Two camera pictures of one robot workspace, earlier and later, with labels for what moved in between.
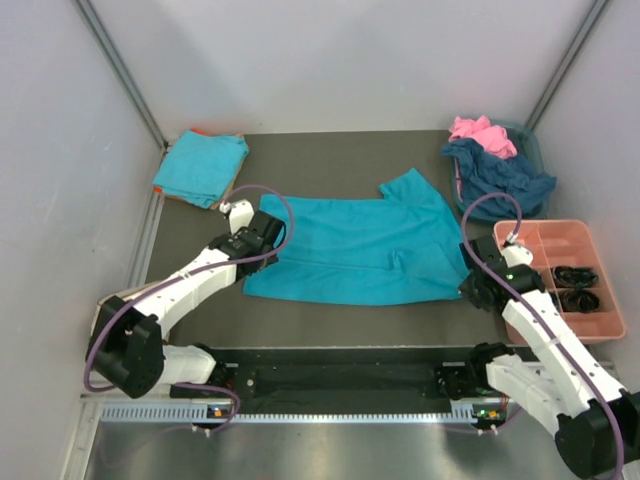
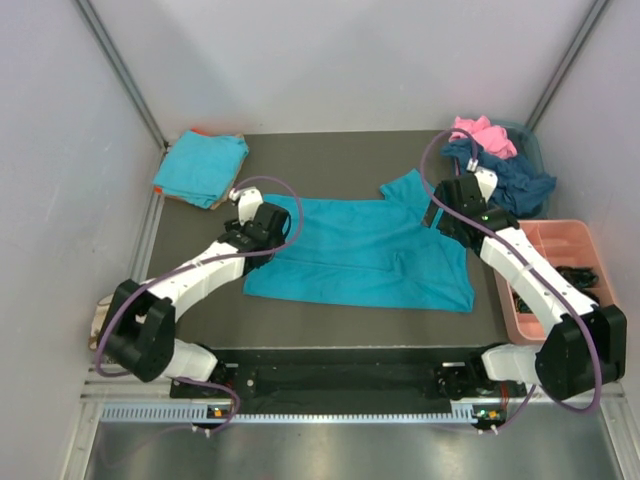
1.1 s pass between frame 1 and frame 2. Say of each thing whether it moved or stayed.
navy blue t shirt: stayed
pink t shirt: stayed
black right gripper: moved
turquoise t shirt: stayed
